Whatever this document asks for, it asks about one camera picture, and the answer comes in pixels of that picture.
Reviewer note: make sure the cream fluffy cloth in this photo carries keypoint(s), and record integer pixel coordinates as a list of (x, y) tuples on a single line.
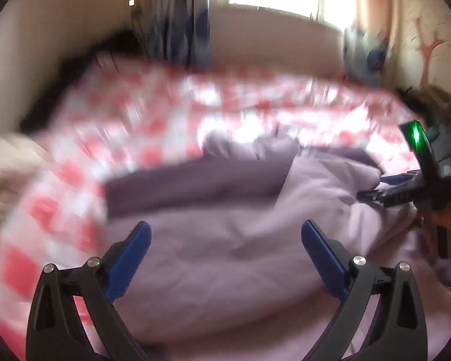
[(7, 158)]

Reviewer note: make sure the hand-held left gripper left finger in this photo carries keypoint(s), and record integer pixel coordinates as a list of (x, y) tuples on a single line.
[(132, 254)]

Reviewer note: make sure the two-tone purple jacket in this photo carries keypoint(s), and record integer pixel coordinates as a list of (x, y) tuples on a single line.
[(225, 233)]

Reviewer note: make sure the blue grey bag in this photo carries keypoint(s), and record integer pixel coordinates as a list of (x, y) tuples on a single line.
[(360, 54)]

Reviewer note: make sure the dark jacket with fur hood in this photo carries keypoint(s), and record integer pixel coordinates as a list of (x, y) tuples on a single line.
[(447, 135)]

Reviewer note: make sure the red tree wall decal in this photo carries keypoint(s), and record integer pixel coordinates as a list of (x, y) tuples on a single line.
[(426, 50)]

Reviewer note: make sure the blue hanging cloth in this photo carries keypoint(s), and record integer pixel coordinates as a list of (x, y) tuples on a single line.
[(202, 34)]

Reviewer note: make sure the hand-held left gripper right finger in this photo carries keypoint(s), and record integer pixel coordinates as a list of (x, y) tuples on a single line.
[(322, 257)]

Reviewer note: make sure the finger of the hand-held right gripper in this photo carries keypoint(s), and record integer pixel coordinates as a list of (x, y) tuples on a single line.
[(376, 196), (396, 178)]

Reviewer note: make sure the red white checked blanket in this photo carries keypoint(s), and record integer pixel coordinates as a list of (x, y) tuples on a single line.
[(60, 180)]

